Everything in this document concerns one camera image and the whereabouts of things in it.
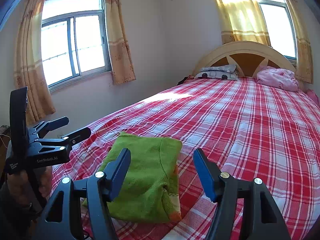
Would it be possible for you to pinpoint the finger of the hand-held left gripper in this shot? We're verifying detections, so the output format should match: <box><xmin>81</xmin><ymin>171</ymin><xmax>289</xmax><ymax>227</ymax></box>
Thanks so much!
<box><xmin>34</xmin><ymin>127</ymin><xmax>92</xmax><ymax>147</ymax></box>
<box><xmin>26</xmin><ymin>116</ymin><xmax>70</xmax><ymax>140</ymax></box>

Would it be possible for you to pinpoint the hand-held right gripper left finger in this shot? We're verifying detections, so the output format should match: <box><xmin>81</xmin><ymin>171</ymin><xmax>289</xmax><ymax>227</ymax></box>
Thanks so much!
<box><xmin>31</xmin><ymin>148</ymin><xmax>132</xmax><ymax>240</ymax></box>

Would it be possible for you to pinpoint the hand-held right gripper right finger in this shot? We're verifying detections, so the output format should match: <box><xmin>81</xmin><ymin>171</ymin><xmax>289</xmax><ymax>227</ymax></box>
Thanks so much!
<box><xmin>193</xmin><ymin>148</ymin><xmax>292</xmax><ymax>240</ymax></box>

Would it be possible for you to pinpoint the green striped knit sweater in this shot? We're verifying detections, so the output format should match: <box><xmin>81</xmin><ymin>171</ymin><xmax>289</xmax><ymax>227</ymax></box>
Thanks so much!
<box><xmin>82</xmin><ymin>131</ymin><xmax>183</xmax><ymax>223</ymax></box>

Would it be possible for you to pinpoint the person's left forearm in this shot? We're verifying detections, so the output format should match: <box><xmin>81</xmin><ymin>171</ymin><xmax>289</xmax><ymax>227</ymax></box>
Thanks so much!
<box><xmin>0</xmin><ymin>187</ymin><xmax>38</xmax><ymax>240</ymax></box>

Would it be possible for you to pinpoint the person's left hand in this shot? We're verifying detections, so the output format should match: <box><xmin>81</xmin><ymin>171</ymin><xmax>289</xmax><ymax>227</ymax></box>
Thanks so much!
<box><xmin>6</xmin><ymin>166</ymin><xmax>49</xmax><ymax>213</ymax></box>

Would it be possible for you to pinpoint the red plaid bed sheet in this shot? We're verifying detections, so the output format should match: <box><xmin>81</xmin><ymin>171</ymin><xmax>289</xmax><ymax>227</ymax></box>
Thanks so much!
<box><xmin>46</xmin><ymin>76</ymin><xmax>320</xmax><ymax>240</ymax></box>

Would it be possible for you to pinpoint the yellow patterned curtain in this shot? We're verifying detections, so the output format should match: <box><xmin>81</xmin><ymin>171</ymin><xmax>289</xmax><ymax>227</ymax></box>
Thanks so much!
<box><xmin>14</xmin><ymin>0</ymin><xmax>57</xmax><ymax>125</ymax></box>
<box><xmin>205</xmin><ymin>0</ymin><xmax>272</xmax><ymax>47</ymax></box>
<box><xmin>104</xmin><ymin>0</ymin><xmax>137</xmax><ymax>85</ymax></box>
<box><xmin>274</xmin><ymin>0</ymin><xmax>314</xmax><ymax>84</ymax></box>

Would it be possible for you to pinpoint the large sliding window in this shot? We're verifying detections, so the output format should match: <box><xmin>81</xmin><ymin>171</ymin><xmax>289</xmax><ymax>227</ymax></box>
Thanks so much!
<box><xmin>40</xmin><ymin>0</ymin><xmax>112</xmax><ymax>92</ymax></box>

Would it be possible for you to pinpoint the grey patterned pillow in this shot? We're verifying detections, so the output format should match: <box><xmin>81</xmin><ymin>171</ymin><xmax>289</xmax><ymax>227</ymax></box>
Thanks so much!
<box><xmin>194</xmin><ymin>64</ymin><xmax>239</xmax><ymax>80</ymax></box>

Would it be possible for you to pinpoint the pink bundled quilt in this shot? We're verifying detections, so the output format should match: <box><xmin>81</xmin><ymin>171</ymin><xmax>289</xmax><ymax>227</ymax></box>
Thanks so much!
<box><xmin>255</xmin><ymin>66</ymin><xmax>299</xmax><ymax>92</ymax></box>

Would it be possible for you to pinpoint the cream wooden headboard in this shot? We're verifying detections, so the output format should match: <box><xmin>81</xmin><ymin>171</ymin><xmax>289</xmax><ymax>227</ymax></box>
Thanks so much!
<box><xmin>192</xmin><ymin>41</ymin><xmax>304</xmax><ymax>90</ymax></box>

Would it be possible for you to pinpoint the pink cloth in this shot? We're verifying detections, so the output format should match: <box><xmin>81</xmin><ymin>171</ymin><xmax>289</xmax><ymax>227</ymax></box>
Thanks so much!
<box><xmin>305</xmin><ymin>88</ymin><xmax>320</xmax><ymax>105</ymax></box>

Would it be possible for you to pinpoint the narrow window behind headboard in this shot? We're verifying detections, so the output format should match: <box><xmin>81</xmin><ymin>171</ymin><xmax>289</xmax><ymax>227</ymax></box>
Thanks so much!
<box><xmin>257</xmin><ymin>0</ymin><xmax>298</xmax><ymax>62</ymax></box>

